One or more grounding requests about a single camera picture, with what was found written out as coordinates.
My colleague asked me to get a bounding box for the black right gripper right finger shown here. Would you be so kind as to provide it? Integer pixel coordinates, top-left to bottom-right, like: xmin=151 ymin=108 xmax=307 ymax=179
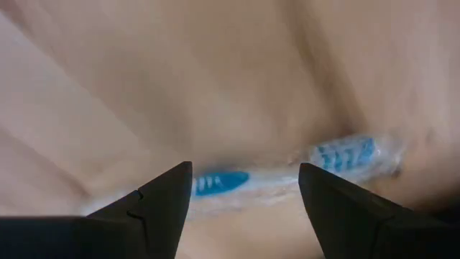
xmin=298 ymin=162 xmax=413 ymax=259

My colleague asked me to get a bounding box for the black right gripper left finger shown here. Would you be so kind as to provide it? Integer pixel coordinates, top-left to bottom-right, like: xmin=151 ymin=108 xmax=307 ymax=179
xmin=88 ymin=161 xmax=193 ymax=259

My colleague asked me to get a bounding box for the blue toothbrush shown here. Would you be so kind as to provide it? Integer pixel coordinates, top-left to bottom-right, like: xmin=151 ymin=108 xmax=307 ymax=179
xmin=80 ymin=133 xmax=405 ymax=221

